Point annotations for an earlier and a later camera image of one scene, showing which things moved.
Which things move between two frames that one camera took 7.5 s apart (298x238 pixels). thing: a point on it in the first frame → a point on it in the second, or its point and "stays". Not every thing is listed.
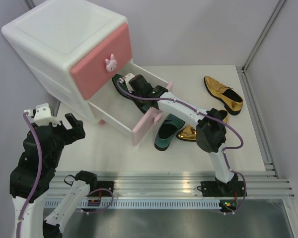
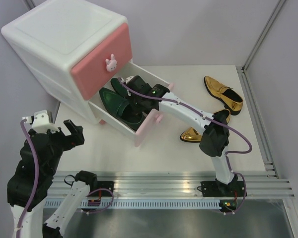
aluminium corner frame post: [242, 70] stays
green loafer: [167, 131] → [120, 107]
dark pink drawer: [106, 61] stays
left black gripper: [78, 129] stays
